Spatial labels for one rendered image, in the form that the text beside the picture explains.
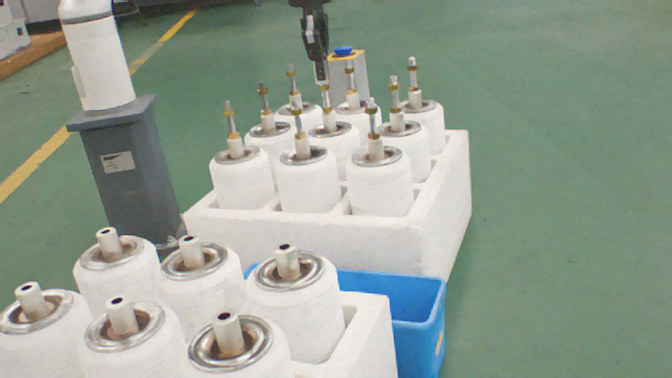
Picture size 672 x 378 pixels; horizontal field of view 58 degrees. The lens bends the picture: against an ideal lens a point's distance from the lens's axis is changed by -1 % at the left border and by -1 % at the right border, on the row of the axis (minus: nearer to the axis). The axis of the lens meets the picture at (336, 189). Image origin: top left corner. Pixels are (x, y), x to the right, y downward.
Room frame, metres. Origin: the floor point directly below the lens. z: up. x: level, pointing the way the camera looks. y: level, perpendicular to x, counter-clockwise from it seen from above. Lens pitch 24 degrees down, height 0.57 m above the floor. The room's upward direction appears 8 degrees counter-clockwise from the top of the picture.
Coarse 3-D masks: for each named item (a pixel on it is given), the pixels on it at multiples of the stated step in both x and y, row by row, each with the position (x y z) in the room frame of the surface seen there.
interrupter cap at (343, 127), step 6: (312, 126) 1.00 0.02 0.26; (318, 126) 1.00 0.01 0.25; (336, 126) 0.99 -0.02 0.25; (342, 126) 0.99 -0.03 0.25; (348, 126) 0.98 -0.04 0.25; (312, 132) 0.98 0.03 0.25; (318, 132) 0.97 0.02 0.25; (324, 132) 0.98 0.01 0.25; (336, 132) 0.96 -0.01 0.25; (342, 132) 0.95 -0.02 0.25; (348, 132) 0.96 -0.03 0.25
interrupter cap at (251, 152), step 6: (222, 150) 0.95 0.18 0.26; (228, 150) 0.95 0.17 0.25; (246, 150) 0.94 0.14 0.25; (252, 150) 0.93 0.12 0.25; (258, 150) 0.92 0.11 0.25; (216, 156) 0.92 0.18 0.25; (222, 156) 0.92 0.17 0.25; (228, 156) 0.93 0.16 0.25; (246, 156) 0.90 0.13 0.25; (252, 156) 0.90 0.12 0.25; (216, 162) 0.90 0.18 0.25; (222, 162) 0.89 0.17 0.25; (228, 162) 0.89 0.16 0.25; (234, 162) 0.88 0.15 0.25; (240, 162) 0.89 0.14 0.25
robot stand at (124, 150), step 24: (144, 96) 1.23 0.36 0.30; (72, 120) 1.12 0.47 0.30; (96, 120) 1.10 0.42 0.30; (120, 120) 1.10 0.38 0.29; (144, 120) 1.13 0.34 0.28; (96, 144) 1.10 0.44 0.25; (120, 144) 1.11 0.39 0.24; (144, 144) 1.12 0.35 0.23; (96, 168) 1.11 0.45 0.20; (120, 168) 1.11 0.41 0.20; (144, 168) 1.11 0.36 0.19; (120, 192) 1.10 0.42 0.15; (144, 192) 1.11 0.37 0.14; (168, 192) 1.16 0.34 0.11; (120, 216) 1.10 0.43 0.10; (144, 216) 1.11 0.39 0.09; (168, 216) 1.13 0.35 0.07; (168, 240) 1.11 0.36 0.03
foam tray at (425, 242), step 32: (448, 160) 0.94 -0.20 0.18; (416, 192) 0.85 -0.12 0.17; (448, 192) 0.90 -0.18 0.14; (192, 224) 0.88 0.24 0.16; (224, 224) 0.85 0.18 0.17; (256, 224) 0.83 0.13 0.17; (288, 224) 0.81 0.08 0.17; (320, 224) 0.79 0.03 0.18; (352, 224) 0.76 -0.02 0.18; (384, 224) 0.75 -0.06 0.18; (416, 224) 0.73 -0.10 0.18; (448, 224) 0.88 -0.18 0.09; (256, 256) 0.83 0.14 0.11; (352, 256) 0.77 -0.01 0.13; (384, 256) 0.75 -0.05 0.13; (416, 256) 0.73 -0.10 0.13; (448, 256) 0.87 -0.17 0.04
